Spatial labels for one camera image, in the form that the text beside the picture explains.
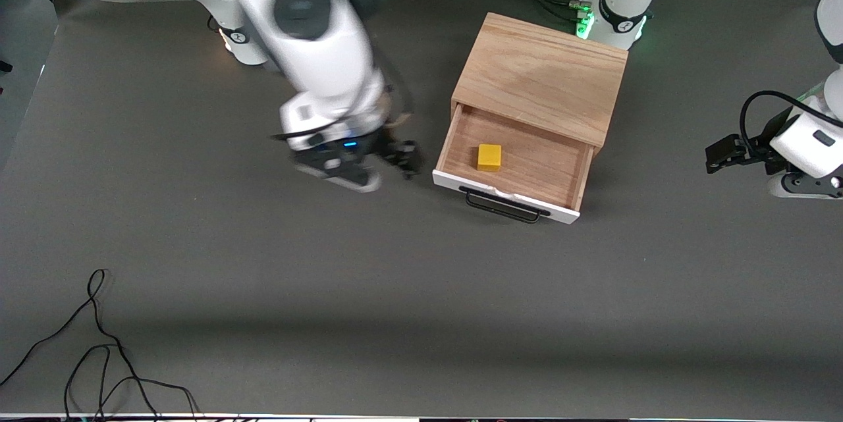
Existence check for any yellow wooden block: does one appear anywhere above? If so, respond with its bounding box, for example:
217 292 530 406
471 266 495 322
477 144 503 172

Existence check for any black metal drawer handle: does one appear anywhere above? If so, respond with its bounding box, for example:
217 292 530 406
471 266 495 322
459 186 551 224

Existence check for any wooden drawer cabinet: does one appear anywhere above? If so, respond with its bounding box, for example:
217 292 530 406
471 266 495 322
451 12 628 157

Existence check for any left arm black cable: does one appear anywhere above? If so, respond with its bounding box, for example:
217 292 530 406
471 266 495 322
739 90 843 143

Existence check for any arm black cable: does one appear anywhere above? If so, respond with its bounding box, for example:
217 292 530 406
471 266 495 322
270 63 417 143
739 90 843 143

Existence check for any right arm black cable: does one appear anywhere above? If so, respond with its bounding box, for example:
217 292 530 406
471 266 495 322
270 63 417 143

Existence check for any loose black cable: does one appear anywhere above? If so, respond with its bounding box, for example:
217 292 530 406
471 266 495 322
0 269 200 421

